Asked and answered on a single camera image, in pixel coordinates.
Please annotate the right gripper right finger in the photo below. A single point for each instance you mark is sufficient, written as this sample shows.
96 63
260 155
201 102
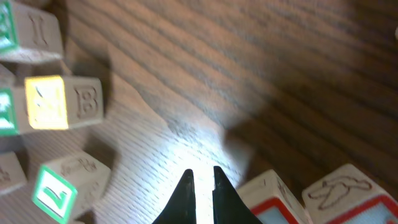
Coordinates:
228 208

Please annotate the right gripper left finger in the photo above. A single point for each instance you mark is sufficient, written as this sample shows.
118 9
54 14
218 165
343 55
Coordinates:
181 207

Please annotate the red I block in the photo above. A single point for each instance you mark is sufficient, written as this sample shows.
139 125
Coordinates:
271 201

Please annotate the red A block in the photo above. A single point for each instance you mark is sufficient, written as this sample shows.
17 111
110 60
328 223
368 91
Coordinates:
347 195

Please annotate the green L block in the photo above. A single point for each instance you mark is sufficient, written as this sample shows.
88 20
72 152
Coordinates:
68 186

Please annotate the yellow block middle left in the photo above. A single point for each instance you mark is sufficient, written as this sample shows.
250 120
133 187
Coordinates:
63 102

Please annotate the green 4 block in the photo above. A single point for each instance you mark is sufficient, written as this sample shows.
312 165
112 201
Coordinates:
13 171

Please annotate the green J block left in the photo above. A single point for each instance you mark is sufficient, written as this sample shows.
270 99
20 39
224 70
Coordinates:
14 118

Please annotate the green R block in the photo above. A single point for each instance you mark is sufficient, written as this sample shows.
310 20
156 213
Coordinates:
28 34

